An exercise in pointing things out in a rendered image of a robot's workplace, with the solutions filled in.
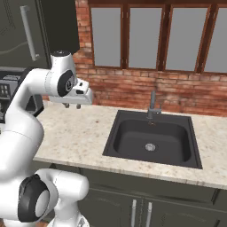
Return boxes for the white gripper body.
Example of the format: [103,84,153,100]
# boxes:
[49,88,94,106]

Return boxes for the dark green panel under sink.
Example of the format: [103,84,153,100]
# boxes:
[79,168,222,206]

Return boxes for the black sink basin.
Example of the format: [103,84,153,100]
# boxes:
[102,109,204,170]

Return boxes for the dark grey wall cupboard door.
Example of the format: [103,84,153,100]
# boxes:
[0,0,51,70]

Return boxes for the silver base cupboard handle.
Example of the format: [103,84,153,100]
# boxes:
[145,201,153,227]
[130,199,137,227]

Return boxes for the black coffee machine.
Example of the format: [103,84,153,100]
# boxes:
[0,67,45,124]

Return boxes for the grey bar cupboard handle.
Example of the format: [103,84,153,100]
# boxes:
[20,4,41,62]

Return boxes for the brown framed window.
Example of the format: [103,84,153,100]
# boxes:
[87,0,227,75]

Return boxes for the dark green base cupboard door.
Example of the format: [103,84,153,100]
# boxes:
[143,196,227,227]
[77,187,144,227]

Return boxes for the dark wall cupboard body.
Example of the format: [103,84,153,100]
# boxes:
[37,0,81,56]

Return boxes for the grey sink tap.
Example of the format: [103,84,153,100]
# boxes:
[146,90,163,121]

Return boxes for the dark green drawer front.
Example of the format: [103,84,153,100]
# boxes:
[212,189,227,213]
[30,160,82,176]

